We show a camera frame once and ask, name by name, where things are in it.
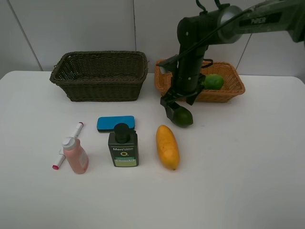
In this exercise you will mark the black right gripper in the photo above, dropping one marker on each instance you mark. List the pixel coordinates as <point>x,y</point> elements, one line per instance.
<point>186,82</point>

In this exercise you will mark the dark green avocado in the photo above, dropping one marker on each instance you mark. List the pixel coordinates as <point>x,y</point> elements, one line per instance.
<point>182,117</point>

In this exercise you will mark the yellow mango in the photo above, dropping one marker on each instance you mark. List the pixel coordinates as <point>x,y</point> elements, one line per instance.
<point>167,148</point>

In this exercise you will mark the light green lime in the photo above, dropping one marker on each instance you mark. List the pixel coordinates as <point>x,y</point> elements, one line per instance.
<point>213,82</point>

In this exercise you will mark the dark green pump bottle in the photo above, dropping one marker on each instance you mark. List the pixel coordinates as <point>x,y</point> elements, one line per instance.
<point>123,146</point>

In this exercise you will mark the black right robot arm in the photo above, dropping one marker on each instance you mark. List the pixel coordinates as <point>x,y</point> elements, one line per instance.
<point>222,26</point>

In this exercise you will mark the blue whiteboard eraser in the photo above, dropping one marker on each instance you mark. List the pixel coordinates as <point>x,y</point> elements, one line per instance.
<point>107,124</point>

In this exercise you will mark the orange wicker basket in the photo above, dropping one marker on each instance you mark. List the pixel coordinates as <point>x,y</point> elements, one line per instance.
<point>232,87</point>

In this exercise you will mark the dark brown wicker basket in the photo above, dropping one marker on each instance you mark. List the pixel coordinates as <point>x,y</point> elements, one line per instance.
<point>101,76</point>

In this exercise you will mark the pink lotion bottle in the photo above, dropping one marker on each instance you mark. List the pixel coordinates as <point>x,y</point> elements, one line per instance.
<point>77,157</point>

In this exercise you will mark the white red-capped marker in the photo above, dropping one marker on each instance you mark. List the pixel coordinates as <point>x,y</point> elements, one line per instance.
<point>66,142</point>

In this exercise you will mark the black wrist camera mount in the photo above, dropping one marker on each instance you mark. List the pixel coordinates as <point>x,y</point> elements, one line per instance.
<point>168,65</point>

